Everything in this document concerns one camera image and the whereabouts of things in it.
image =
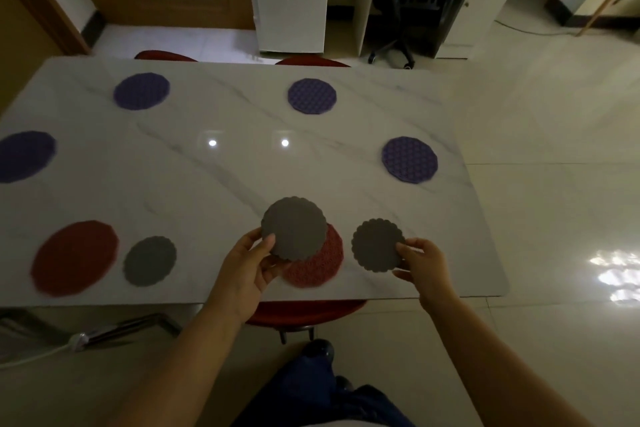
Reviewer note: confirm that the person's right hand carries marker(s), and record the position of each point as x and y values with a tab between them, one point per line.
430	271

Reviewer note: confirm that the person's left hand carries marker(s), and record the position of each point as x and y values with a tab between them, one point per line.
240	274

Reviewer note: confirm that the person's right thumb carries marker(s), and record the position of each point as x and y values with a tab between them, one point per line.
410	247

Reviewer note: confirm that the person's left thumb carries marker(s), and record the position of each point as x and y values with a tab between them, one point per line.
268	245

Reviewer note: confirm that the grey round scalloped coaster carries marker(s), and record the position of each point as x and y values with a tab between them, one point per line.
375	244
295	226
150	261

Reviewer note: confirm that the person's left forearm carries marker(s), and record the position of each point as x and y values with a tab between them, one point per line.
185	366

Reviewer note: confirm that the person's right forearm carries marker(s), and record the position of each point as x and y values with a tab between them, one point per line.
495	366

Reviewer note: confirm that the red round placemat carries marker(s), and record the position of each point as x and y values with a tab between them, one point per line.
322	266
75	259

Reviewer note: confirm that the red chair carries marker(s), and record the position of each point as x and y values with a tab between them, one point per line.
300	314
312	61
165	56

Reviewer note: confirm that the purple round patterned placemat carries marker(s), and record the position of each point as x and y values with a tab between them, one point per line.
410	160
141	91
312	96
25	156

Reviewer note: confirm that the person's dark shoe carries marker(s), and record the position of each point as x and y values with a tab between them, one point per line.
320	348

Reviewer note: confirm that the person's blue trousers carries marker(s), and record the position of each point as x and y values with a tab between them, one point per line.
320	396

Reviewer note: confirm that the wooden pole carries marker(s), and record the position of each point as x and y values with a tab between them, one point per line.
607	4

